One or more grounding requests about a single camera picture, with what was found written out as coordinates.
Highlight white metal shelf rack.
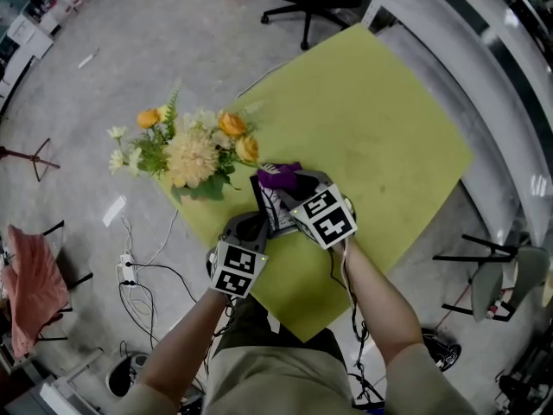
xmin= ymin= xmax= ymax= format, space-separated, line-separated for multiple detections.
xmin=361 ymin=0 xmax=553 ymax=251

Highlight person's dark olive trousers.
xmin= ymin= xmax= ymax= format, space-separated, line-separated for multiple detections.
xmin=213 ymin=293 xmax=347 ymax=359

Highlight black metal chair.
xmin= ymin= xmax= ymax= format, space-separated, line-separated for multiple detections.
xmin=7 ymin=220 xmax=95 ymax=346

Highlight person's right forearm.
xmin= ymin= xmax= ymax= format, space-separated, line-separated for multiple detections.
xmin=342 ymin=234 xmax=425 ymax=367

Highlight black floor cable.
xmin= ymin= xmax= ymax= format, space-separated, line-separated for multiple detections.
xmin=118 ymin=261 xmax=200 ymax=350

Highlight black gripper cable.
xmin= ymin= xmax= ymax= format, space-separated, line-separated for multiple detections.
xmin=329 ymin=243 xmax=386 ymax=411
xmin=201 ymin=295 xmax=238 ymax=376

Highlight person's black white shoe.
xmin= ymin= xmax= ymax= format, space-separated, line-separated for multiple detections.
xmin=420 ymin=328 xmax=462 ymax=372

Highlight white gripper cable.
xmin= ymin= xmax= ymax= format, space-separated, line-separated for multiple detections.
xmin=340 ymin=239 xmax=353 ymax=294

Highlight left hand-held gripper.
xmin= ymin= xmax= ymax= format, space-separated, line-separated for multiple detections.
xmin=205 ymin=211 xmax=272 ymax=299

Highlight white water dispenser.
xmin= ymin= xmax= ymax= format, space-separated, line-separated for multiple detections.
xmin=5 ymin=12 xmax=55 ymax=75

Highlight small white floor strip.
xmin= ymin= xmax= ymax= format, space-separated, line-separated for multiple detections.
xmin=77 ymin=47 xmax=101 ymax=70

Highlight yellow orange flower bouquet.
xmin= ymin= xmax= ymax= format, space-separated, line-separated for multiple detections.
xmin=106 ymin=80 xmax=261 ymax=206

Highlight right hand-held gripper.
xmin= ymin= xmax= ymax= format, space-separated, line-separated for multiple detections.
xmin=275 ymin=169 xmax=359 ymax=251

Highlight grey plastic chair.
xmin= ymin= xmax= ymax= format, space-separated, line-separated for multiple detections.
xmin=432 ymin=233 xmax=553 ymax=324

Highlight white power strip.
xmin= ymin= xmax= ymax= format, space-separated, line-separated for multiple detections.
xmin=116 ymin=252 xmax=139 ymax=289

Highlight purple cleaning cloth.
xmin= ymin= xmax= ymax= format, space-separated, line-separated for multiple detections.
xmin=257 ymin=160 xmax=304 ymax=192

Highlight dark red metal stand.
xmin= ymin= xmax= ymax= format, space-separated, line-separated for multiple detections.
xmin=0 ymin=137 xmax=62 ymax=183

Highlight pink cloth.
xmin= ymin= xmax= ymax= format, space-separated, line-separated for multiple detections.
xmin=0 ymin=224 xmax=71 ymax=359

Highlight person's light shirt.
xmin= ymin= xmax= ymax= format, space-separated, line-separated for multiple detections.
xmin=128 ymin=342 xmax=481 ymax=415

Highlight white paper sheet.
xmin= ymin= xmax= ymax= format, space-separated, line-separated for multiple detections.
xmin=101 ymin=194 xmax=128 ymax=227

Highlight white floor cable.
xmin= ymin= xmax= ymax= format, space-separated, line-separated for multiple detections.
xmin=128 ymin=207 xmax=181 ymax=268

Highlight person's left forearm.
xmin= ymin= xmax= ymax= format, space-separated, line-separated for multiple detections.
xmin=137 ymin=286 xmax=231 ymax=396

